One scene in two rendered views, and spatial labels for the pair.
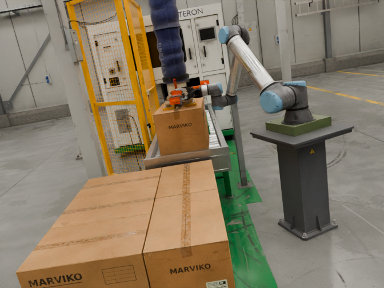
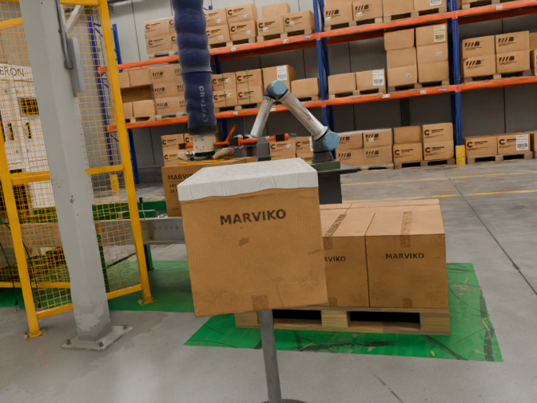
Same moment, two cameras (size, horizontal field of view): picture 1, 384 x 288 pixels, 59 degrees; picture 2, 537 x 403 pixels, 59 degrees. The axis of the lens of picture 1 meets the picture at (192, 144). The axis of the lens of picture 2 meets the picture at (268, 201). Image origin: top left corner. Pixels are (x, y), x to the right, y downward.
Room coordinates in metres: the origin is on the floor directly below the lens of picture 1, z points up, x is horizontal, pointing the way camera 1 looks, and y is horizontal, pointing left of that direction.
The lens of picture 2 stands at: (1.56, 3.36, 1.16)
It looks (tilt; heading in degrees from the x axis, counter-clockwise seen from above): 9 degrees down; 287
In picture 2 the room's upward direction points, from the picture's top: 6 degrees counter-clockwise
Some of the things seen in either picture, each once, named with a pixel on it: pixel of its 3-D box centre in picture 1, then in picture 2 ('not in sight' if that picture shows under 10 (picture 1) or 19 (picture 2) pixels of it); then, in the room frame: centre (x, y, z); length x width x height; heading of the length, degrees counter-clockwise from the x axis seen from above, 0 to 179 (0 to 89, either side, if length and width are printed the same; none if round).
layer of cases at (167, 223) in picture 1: (145, 228); (344, 247); (1.97, 0.39, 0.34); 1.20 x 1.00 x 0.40; 178
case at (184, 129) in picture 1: (183, 127); (212, 187); (2.98, 0.05, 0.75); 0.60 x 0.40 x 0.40; 174
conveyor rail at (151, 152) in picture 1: (160, 137); (100, 233); (3.82, 0.35, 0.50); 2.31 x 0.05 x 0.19; 178
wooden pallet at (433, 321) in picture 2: not in sight; (347, 287); (1.97, 0.39, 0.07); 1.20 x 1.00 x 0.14; 178
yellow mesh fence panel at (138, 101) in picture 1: (113, 98); (69, 165); (3.67, 0.75, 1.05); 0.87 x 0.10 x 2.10; 50
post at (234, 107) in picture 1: (238, 138); not in sight; (3.19, -0.46, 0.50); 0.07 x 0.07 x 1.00; 88
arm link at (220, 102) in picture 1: (218, 102); (251, 154); (2.75, -0.27, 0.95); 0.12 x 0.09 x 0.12; 121
